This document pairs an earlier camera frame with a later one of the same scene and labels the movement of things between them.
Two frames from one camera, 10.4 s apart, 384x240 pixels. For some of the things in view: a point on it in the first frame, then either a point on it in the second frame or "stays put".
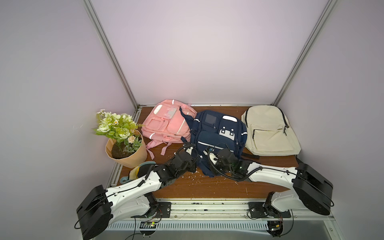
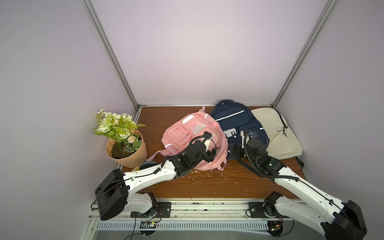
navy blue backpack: [211, 129] to [233, 118]
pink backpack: [165, 123] to [188, 128]
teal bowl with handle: [143, 169] stays put
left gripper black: [192, 161] stays put
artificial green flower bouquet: [121, 127] stays put
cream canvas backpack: [268, 132] stays put
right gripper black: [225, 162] to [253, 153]
